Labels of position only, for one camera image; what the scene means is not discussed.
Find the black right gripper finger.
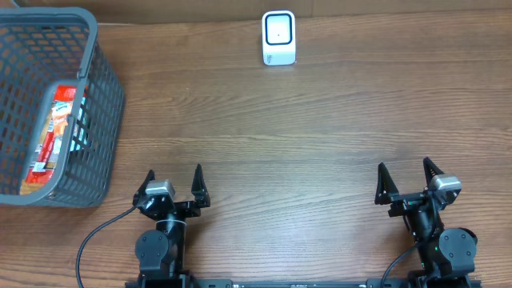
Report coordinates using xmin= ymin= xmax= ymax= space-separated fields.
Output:
xmin=422 ymin=157 xmax=445 ymax=188
xmin=374 ymin=162 xmax=399 ymax=205

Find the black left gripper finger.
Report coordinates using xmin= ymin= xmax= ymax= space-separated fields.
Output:
xmin=191 ymin=164 xmax=210 ymax=208
xmin=132 ymin=170 xmax=155 ymax=206

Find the teal snack pouch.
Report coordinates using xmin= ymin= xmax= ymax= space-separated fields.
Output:
xmin=70 ymin=108 xmax=88 ymax=152

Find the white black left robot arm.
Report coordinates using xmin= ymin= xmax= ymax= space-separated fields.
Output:
xmin=133 ymin=165 xmax=210 ymax=288

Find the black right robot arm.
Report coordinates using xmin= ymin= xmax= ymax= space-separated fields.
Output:
xmin=374 ymin=158 xmax=481 ymax=287

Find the white barcode scanner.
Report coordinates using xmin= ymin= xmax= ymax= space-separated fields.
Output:
xmin=262 ymin=10 xmax=297 ymax=66

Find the red snack package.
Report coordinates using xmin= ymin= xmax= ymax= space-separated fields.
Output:
xmin=23 ymin=84 xmax=76 ymax=190

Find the grey plastic mesh basket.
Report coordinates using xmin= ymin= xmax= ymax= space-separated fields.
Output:
xmin=1 ymin=7 xmax=125 ymax=208

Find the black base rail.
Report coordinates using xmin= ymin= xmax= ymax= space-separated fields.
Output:
xmin=124 ymin=278 xmax=482 ymax=288

